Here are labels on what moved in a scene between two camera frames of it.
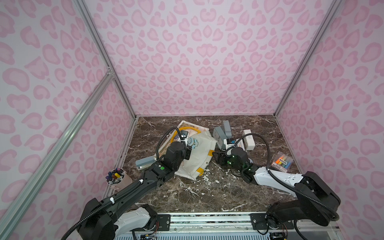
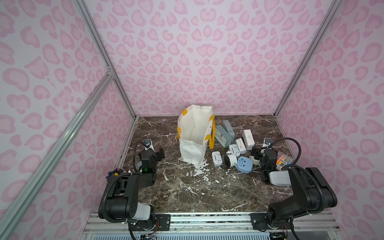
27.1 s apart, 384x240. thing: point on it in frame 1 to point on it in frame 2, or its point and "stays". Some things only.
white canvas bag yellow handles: (200, 156) to (195, 130)
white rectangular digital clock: (249, 142) stays
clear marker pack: (282, 162) stays
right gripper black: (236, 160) to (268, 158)
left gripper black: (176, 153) to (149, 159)
